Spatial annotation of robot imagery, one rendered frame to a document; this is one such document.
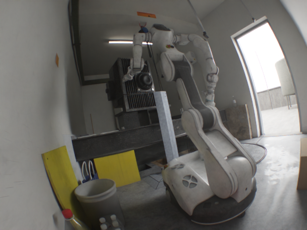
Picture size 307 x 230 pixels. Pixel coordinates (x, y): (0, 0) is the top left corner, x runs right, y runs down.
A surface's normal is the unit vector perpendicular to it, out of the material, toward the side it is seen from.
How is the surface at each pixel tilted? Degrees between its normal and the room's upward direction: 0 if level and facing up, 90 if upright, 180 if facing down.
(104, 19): 180
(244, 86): 90
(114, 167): 90
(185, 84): 80
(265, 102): 90
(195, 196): 38
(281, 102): 90
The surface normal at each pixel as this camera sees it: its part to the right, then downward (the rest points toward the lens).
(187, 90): 0.26, -0.28
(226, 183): -0.90, 0.12
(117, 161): 0.41, -0.14
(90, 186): 0.68, -0.23
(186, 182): 0.04, -0.84
